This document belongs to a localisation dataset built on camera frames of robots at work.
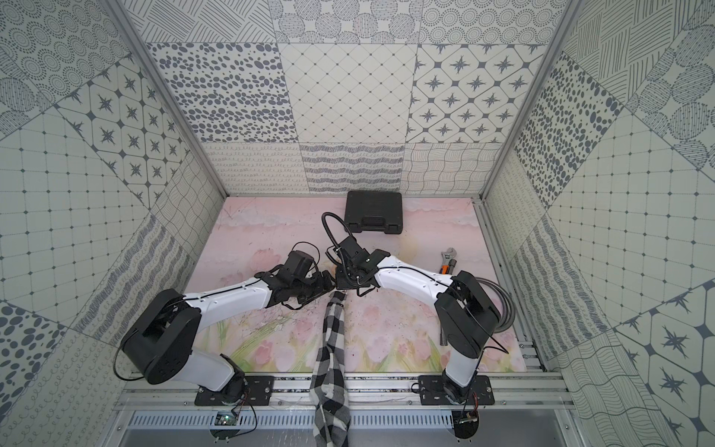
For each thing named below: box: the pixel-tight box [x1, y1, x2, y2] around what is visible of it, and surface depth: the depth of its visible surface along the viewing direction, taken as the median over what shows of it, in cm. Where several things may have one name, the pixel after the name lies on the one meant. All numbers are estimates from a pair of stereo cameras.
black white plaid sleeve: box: [310, 290, 352, 447], surface depth 71 cm
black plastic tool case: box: [344, 190, 404, 234], surface depth 113 cm
